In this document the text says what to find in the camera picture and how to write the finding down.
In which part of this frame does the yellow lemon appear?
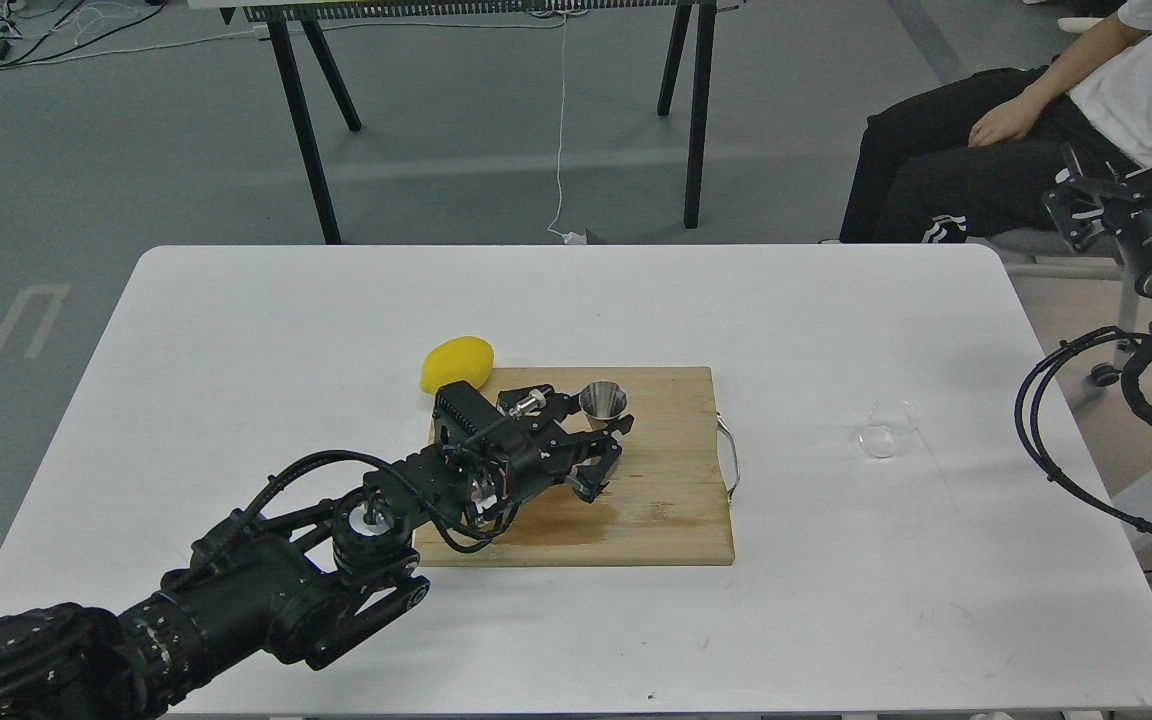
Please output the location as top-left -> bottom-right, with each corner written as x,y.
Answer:
419,336 -> 495,395

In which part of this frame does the black-legged background table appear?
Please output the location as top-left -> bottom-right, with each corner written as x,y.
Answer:
187,1 -> 741,247

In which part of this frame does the grey chair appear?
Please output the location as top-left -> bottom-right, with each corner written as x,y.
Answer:
969,228 -> 1140,332

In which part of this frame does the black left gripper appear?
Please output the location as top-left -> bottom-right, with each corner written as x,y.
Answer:
433,381 -> 635,526

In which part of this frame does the clear glass cup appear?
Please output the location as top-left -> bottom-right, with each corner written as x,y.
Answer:
856,396 -> 918,460

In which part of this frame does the wooden cutting board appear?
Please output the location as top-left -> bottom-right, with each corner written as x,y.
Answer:
414,366 -> 733,568

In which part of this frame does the steel jigger measuring cup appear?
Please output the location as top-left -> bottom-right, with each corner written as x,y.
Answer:
577,381 -> 628,420

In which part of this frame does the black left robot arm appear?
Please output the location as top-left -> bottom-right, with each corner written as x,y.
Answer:
0,381 -> 634,719

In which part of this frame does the seated person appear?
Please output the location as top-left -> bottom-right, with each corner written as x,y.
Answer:
836,1 -> 1152,243

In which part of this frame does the white hanging cable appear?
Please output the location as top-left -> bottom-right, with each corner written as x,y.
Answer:
546,10 -> 588,245

